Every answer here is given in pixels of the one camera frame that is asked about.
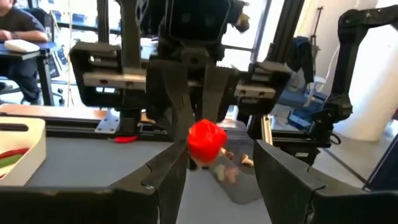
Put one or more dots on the red chili pepper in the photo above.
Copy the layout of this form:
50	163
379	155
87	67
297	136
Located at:
2	175
15	153
126	139

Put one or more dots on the silver aluminium bracket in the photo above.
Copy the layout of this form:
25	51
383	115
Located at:
266	130

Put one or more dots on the dark blue jacket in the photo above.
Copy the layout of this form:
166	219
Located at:
300	59

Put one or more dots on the blue storage bins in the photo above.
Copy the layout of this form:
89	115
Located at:
300	115

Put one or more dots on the black rig post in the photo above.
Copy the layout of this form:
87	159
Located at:
130	31
289	25

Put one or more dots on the black office chair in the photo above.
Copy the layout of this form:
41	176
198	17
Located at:
46	21

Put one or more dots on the blue desk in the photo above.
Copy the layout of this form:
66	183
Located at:
28	56

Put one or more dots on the silver corner bracket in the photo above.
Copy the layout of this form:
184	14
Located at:
107	123

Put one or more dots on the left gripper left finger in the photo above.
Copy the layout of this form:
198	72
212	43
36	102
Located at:
140	202

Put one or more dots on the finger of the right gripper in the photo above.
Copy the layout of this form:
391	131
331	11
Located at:
177	99
217	93

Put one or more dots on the dark grey plastic basket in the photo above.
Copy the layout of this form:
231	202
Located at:
245	189

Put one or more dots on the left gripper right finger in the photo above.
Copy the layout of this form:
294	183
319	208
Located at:
295	199

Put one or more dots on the white plastic basket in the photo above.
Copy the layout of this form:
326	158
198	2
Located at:
31	137

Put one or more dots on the person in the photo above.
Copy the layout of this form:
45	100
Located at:
18	25

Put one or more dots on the white object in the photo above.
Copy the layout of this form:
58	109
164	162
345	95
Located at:
21	46

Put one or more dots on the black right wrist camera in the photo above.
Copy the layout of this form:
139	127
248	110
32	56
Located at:
199	18

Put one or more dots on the dark grey box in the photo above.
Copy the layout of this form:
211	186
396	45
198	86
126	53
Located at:
385	168

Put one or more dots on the pale white mushroom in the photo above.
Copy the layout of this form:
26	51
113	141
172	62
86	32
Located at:
219	172

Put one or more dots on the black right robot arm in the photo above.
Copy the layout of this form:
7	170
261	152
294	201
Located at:
152	15

